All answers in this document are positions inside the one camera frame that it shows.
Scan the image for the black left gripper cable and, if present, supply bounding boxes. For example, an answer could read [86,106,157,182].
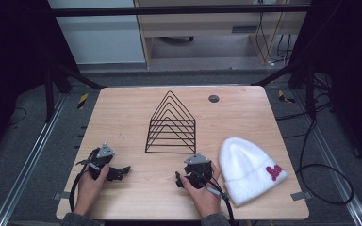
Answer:
[68,148,100,213]

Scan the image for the black floor cable loop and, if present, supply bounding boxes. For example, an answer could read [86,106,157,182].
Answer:
[275,107,355,206]

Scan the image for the thin black floor cable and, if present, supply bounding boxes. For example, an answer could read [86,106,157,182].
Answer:
[8,106,28,127]

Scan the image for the hanging cables under desk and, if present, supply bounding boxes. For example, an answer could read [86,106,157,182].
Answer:
[255,11,294,68]

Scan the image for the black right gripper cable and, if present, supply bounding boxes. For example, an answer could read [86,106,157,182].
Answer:
[190,170,238,226]

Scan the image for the yellow black striped tape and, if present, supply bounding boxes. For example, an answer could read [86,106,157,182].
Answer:
[76,92,90,110]
[277,89,297,105]

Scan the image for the aluminium floor rail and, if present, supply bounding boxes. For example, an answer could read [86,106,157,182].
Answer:
[0,93,68,226]
[294,89,362,226]

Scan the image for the grey metal table bracket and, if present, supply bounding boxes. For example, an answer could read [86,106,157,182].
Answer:
[52,190,72,202]
[289,190,313,202]

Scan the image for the black frame stand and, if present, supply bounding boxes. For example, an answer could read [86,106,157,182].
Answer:
[252,57,318,121]
[41,60,107,124]

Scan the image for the white cabinet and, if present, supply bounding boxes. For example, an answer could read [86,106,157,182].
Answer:
[47,0,147,65]

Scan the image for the white knitted beanie hat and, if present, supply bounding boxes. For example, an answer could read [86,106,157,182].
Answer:
[218,137,289,208]

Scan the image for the person's right hand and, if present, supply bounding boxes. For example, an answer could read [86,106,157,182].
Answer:
[180,161,222,219]

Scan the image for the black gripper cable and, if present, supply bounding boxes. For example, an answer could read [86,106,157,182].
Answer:
[190,170,238,226]
[68,148,100,213]

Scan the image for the black horizontal frame bar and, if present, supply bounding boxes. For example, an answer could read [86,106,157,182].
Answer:
[50,4,311,18]

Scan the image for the black wire file rack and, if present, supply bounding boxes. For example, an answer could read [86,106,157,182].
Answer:
[144,89,197,155]

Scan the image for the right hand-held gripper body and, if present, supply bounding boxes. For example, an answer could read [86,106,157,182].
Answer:
[183,153,215,190]

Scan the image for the person's left hand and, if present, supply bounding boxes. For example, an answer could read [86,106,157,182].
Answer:
[73,163,110,217]

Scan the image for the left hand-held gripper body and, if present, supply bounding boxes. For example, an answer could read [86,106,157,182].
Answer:
[76,143,116,181]

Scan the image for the light wooden desk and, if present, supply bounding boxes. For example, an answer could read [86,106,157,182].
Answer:
[133,0,313,70]

